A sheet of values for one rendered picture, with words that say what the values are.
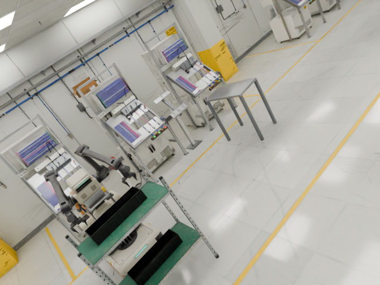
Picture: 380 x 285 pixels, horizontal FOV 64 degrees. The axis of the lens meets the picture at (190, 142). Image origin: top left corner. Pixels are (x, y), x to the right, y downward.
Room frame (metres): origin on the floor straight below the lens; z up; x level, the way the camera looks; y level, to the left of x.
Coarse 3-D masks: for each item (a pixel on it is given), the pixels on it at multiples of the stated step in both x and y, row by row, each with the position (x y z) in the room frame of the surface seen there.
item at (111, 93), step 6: (114, 84) 5.22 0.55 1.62; (120, 84) 5.26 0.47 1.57; (102, 90) 5.15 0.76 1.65; (108, 90) 5.15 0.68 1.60; (114, 90) 5.19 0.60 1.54; (120, 90) 5.23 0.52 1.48; (126, 90) 5.26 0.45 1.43; (96, 96) 5.16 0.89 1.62; (102, 96) 5.09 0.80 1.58; (108, 96) 5.13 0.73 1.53; (114, 96) 5.16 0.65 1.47; (120, 96) 5.21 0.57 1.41; (102, 102) 5.08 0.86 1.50; (108, 102) 5.10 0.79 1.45
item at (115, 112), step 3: (132, 96) 5.29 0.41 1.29; (129, 99) 5.25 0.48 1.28; (132, 99) 5.24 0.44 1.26; (126, 102) 5.21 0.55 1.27; (129, 102) 5.20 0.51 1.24; (120, 105) 5.17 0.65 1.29; (123, 105) 5.17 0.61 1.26; (126, 105) 5.17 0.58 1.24; (117, 108) 5.14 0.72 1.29; (120, 108) 5.13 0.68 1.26; (111, 111) 5.10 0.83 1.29; (114, 111) 5.09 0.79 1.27; (117, 111) 5.08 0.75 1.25; (120, 111) 5.14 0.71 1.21; (114, 114) 5.06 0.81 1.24; (117, 114) 5.12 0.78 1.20
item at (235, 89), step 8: (248, 80) 4.19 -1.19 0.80; (256, 80) 4.13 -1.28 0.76; (224, 88) 4.47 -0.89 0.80; (232, 88) 4.27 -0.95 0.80; (240, 88) 4.09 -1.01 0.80; (216, 96) 4.36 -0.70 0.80; (224, 96) 4.16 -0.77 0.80; (232, 96) 4.01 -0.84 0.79; (240, 96) 3.90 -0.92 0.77; (264, 96) 4.13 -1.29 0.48; (208, 104) 4.46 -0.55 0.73; (232, 104) 4.69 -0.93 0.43; (248, 112) 3.90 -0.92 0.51; (272, 112) 4.14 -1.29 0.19; (240, 120) 4.68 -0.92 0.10; (272, 120) 4.15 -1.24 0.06; (224, 128) 4.47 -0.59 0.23; (256, 128) 3.90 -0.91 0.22
